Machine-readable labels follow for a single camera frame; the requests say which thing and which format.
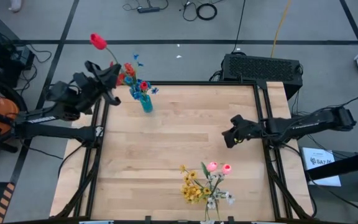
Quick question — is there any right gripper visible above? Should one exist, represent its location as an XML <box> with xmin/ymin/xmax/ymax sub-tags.
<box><xmin>222</xmin><ymin>119</ymin><xmax>269</xmax><ymax>149</ymax></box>

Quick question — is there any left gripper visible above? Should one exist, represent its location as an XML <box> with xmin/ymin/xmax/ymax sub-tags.
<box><xmin>71</xmin><ymin>63</ymin><xmax>122</xmax><ymax>111</ymax></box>

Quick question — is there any red artificial flower bunch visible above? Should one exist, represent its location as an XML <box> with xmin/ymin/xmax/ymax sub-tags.
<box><xmin>109</xmin><ymin>61</ymin><xmax>136</xmax><ymax>87</ymax></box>

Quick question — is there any blue artificial flower bunch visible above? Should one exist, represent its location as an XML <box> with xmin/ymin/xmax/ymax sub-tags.
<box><xmin>124</xmin><ymin>54</ymin><xmax>160</xmax><ymax>101</ymax></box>

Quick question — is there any deep pink artificial tulip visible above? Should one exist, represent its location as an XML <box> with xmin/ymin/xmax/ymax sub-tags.
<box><xmin>214</xmin><ymin>164</ymin><xmax>233</xmax><ymax>202</ymax></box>

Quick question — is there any red artificial tulip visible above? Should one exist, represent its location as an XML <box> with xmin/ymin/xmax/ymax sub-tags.
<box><xmin>89</xmin><ymin>33</ymin><xmax>120</xmax><ymax>67</ymax></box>
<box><xmin>139</xmin><ymin>81</ymin><xmax>150</xmax><ymax>100</ymax></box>

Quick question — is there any light pink artificial tulip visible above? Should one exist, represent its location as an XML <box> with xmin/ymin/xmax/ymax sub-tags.
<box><xmin>200</xmin><ymin>161</ymin><xmax>219</xmax><ymax>202</ymax></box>

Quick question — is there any yellow artificial flower bunch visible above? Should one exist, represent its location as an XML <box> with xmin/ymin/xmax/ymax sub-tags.
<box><xmin>178</xmin><ymin>164</ymin><xmax>213</xmax><ymax>219</ymax></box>

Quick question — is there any white artificial flower bunch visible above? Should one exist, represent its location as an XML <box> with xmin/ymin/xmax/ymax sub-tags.
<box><xmin>205</xmin><ymin>172</ymin><xmax>236</xmax><ymax>223</ymax></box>

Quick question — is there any teal glass vase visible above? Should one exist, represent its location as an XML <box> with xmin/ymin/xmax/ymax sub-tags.
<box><xmin>139</xmin><ymin>94</ymin><xmax>154</xmax><ymax>113</ymax></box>

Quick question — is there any clear cut-glass vase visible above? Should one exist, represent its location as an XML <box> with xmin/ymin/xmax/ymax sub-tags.
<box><xmin>199</xmin><ymin>217</ymin><xmax>226</xmax><ymax>224</ymax></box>

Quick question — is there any black perforated computer case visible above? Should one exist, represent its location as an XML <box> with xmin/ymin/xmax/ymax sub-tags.
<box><xmin>221</xmin><ymin>53</ymin><xmax>303</xmax><ymax>100</ymax></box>

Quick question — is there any black power strip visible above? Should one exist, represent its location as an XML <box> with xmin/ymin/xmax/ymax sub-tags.
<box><xmin>137</xmin><ymin>6</ymin><xmax>161</xmax><ymax>14</ymax></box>

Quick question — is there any white printed box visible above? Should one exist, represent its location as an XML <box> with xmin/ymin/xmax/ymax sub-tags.
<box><xmin>301</xmin><ymin>147</ymin><xmax>342</xmax><ymax>187</ymax></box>

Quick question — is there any orange black shop vacuum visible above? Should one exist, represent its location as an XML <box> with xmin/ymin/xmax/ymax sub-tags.
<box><xmin>0</xmin><ymin>77</ymin><xmax>27</xmax><ymax>161</ymax></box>

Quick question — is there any black side stand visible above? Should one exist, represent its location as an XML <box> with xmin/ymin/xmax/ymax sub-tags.
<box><xmin>303</xmin><ymin>148</ymin><xmax>358</xmax><ymax>224</ymax></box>

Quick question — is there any person's foot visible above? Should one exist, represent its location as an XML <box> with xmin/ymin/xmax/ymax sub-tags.
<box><xmin>9</xmin><ymin>0</ymin><xmax>23</xmax><ymax>13</ymax></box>

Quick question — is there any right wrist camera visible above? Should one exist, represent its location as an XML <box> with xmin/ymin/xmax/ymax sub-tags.
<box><xmin>230</xmin><ymin>114</ymin><xmax>246</xmax><ymax>126</ymax></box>

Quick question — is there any black aluminium table frame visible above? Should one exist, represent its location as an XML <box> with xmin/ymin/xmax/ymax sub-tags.
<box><xmin>50</xmin><ymin>79</ymin><xmax>316</xmax><ymax>224</ymax></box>

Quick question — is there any coiled black cable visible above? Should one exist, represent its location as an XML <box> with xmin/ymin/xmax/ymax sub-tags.
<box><xmin>195</xmin><ymin>2</ymin><xmax>218</xmax><ymax>21</ymax></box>

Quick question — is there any black hanging cable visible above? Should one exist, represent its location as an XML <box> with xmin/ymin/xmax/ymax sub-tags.
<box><xmin>231</xmin><ymin>0</ymin><xmax>247</xmax><ymax>54</ymax></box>

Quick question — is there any yellow cable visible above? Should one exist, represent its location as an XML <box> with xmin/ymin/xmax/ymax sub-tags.
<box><xmin>270</xmin><ymin>0</ymin><xmax>292</xmax><ymax>59</ymax></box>

